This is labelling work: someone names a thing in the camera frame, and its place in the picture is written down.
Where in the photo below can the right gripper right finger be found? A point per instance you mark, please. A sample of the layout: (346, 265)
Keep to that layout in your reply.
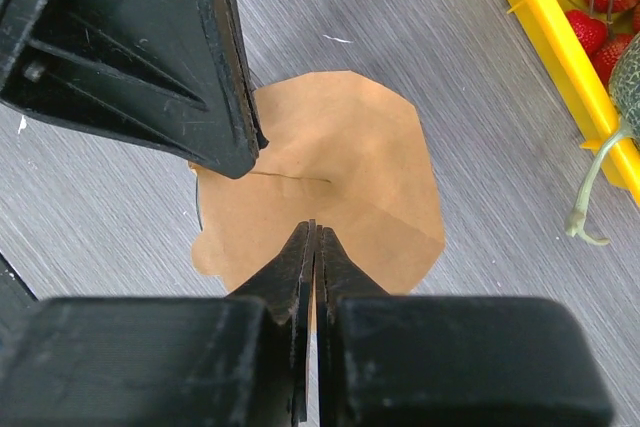
(407, 360)

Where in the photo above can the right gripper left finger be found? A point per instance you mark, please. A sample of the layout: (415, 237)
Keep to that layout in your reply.
(237, 360)

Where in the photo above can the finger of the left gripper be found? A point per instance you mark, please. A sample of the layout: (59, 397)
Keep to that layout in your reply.
(170, 75)

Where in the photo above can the brown paper coffee filter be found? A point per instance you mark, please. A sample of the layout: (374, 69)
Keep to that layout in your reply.
(344, 151)

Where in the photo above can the yellow plastic tray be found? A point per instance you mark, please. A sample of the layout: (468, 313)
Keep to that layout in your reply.
(594, 106)

